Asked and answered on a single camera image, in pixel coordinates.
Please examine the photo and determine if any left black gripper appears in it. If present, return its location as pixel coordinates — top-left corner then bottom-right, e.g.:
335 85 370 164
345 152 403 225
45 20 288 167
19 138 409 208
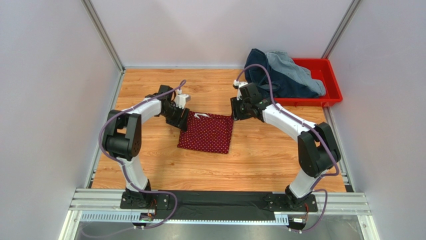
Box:
161 102 190 131

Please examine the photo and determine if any red polka dot skirt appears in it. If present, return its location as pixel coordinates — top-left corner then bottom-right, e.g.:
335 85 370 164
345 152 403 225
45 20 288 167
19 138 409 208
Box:
177 111 234 154

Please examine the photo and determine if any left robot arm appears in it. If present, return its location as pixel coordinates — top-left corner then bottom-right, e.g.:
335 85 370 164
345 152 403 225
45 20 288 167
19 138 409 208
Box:
98 85 191 209

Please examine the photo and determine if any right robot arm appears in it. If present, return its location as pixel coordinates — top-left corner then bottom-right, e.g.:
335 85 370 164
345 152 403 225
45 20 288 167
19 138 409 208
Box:
230 80 341 210

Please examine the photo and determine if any dark blue denim skirt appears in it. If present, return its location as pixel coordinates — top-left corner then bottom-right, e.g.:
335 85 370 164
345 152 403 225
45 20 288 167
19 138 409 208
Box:
244 48 320 99

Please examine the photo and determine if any light blue denim skirt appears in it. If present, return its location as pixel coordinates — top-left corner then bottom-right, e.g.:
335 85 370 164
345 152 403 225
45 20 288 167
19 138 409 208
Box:
266 50 327 98

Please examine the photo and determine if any red plastic bin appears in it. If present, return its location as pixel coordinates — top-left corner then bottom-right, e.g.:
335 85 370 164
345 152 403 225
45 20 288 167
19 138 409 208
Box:
275 58 343 108

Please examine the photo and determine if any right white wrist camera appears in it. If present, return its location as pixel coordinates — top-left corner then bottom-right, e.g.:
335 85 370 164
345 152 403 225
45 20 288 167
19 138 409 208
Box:
233 79 248 100

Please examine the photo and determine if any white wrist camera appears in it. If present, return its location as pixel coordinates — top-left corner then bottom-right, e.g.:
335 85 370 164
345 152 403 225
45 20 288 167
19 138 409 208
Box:
174 89 191 109
233 79 248 100

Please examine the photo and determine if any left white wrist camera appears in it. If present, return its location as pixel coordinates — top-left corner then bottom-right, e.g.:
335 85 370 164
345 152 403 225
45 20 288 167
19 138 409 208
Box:
174 89 191 109

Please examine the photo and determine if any aluminium frame rail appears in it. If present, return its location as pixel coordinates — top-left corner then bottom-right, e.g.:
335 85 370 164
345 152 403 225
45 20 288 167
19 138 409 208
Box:
68 188 380 240

